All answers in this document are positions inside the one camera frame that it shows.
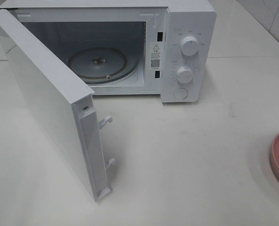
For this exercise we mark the upper white power knob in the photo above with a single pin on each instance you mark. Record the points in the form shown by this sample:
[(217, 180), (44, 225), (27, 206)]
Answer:
[(189, 45)]

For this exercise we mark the white microwave oven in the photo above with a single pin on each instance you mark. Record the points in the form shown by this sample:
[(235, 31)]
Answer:
[(147, 32)]

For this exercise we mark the glass microwave turntable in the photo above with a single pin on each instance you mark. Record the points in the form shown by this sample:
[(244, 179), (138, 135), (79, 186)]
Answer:
[(97, 63)]

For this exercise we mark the white microwave door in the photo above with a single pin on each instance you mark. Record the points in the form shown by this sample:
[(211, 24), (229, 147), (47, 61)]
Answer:
[(61, 102)]

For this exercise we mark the round door release button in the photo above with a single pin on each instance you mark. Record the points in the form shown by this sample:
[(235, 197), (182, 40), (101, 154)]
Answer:
[(180, 93)]

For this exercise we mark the white timer knob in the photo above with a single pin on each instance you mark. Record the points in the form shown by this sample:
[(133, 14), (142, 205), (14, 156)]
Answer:
[(184, 75)]

